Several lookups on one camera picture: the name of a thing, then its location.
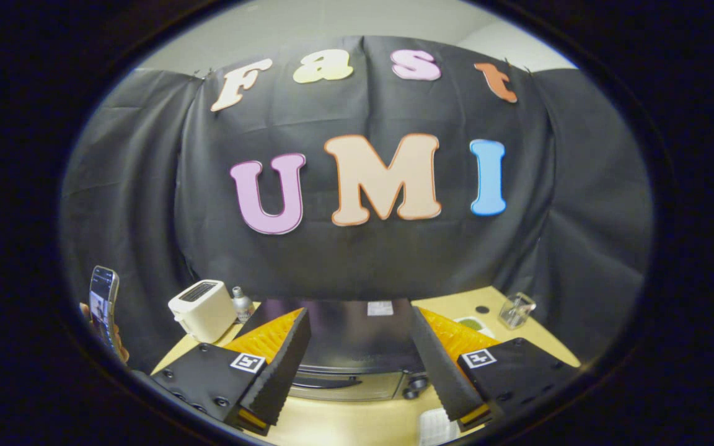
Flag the small silver bottle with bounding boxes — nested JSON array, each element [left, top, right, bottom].
[[231, 286, 255, 324]]

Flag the cream pop-up toaster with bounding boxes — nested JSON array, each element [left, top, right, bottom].
[[167, 279, 238, 343]]

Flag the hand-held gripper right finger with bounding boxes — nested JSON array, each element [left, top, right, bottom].
[[409, 306, 581, 432]]

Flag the white rectangular tray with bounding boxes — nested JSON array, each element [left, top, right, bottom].
[[418, 407, 460, 445]]

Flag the clear glass holder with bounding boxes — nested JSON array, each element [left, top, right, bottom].
[[498, 292, 537, 330]]

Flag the white divided seasoning plate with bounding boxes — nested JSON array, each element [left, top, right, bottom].
[[454, 316, 497, 339]]

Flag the smartphone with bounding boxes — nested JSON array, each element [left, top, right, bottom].
[[89, 266, 120, 354]]

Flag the black toaster oven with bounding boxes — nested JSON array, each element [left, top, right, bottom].
[[236, 297, 430, 402]]

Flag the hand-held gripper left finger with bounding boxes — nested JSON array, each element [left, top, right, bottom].
[[132, 308, 312, 436]]

